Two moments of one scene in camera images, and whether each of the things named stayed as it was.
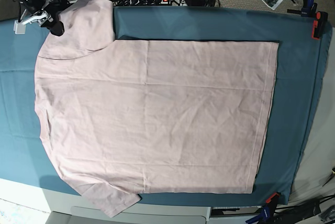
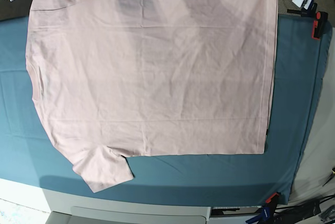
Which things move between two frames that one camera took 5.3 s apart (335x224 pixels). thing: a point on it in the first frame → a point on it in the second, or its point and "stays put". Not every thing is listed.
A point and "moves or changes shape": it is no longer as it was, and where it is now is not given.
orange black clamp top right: [319, 24] stays put
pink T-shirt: [123, 117] moves or changes shape
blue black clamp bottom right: [266, 216] stays put
